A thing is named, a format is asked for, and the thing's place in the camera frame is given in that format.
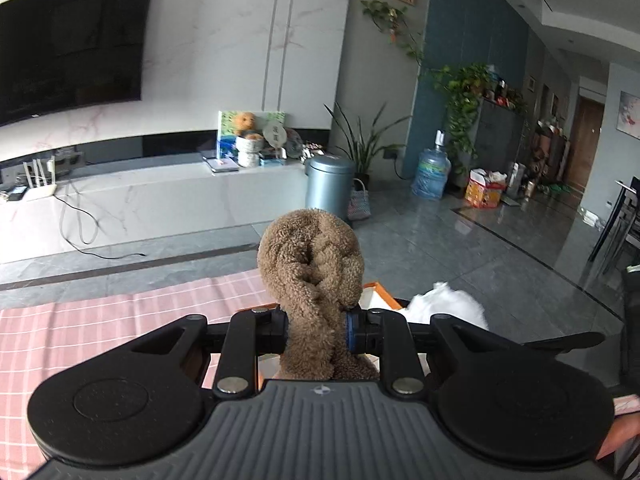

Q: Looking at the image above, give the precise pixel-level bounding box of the white tissue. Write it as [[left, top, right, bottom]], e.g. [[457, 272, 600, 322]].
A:
[[399, 282, 489, 330]]

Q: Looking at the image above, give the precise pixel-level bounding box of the brown fluffy headband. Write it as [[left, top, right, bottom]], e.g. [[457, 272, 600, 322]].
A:
[[257, 209, 378, 380]]

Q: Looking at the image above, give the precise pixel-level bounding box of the person's right hand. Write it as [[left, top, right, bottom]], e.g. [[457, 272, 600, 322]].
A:
[[597, 394, 640, 479]]

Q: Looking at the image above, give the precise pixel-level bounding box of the orange cardboard box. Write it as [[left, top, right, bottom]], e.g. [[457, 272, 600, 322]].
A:
[[254, 282, 434, 391]]

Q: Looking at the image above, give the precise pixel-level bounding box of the blue water jug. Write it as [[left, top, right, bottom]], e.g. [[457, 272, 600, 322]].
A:
[[411, 130, 451, 200]]

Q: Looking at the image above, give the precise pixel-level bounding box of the blue-grey metal trash can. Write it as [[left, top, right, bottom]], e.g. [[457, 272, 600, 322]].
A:
[[305, 155, 355, 221]]

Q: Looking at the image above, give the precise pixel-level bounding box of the orange snack carton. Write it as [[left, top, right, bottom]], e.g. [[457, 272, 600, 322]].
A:
[[464, 168, 506, 209]]

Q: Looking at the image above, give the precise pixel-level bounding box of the tall leafy floor plant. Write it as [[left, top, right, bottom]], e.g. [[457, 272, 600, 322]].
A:
[[323, 102, 411, 188]]

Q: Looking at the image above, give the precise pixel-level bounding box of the brown teddy bear toy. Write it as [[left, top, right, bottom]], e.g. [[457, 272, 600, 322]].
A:
[[232, 112, 255, 136]]

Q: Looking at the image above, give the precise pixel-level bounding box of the white marble tv bench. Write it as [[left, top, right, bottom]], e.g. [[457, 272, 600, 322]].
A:
[[1, 158, 307, 262]]

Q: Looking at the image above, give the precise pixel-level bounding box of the pink checked tablecloth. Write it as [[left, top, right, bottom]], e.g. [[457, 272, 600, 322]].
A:
[[0, 270, 273, 479]]

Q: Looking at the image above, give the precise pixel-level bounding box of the hanging green vine plant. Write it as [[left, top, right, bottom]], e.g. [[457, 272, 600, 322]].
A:
[[360, 0, 490, 174]]

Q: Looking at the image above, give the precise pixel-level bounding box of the white wifi router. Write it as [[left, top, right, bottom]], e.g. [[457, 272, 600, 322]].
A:
[[23, 156, 58, 202]]

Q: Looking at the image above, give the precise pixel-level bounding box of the black wall television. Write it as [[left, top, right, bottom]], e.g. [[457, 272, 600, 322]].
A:
[[1, 0, 151, 125]]

